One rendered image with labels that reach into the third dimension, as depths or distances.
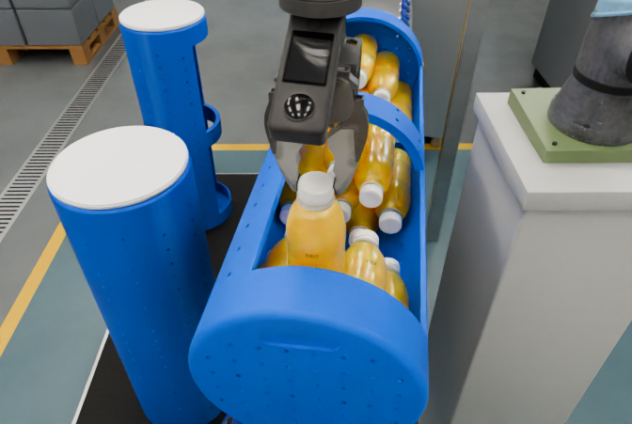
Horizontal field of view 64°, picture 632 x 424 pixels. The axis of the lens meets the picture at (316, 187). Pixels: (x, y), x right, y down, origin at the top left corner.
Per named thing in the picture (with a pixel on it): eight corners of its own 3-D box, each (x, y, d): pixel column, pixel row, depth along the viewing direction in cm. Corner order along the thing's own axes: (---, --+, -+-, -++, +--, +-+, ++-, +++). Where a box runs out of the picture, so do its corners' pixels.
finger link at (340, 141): (368, 167, 58) (358, 95, 52) (364, 200, 53) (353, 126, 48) (341, 168, 58) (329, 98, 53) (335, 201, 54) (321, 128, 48)
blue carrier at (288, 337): (418, 116, 133) (428, 7, 115) (418, 462, 66) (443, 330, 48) (310, 111, 137) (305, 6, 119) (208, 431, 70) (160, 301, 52)
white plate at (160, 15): (136, 35, 154) (137, 39, 154) (218, 15, 166) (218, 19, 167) (106, 8, 171) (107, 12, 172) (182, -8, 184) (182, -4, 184)
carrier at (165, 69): (184, 243, 209) (244, 215, 222) (136, 39, 154) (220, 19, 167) (157, 206, 227) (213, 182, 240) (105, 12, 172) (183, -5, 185)
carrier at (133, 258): (242, 353, 169) (160, 344, 172) (206, 132, 114) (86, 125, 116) (220, 438, 147) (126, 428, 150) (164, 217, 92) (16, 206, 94)
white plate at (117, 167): (203, 129, 113) (204, 133, 114) (85, 121, 115) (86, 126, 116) (161, 211, 92) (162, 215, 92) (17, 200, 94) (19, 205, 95)
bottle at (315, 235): (293, 276, 69) (289, 167, 57) (345, 281, 68) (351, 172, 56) (284, 320, 63) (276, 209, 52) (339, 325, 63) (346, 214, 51)
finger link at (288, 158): (305, 164, 59) (319, 97, 53) (295, 197, 54) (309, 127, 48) (278, 159, 59) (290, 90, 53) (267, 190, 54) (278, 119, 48)
